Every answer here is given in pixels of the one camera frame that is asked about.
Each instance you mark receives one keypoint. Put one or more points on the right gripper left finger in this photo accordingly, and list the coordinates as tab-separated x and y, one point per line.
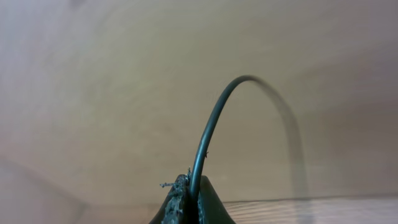
173	209

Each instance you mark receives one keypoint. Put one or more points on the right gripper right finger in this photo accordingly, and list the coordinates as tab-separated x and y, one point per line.
210	208

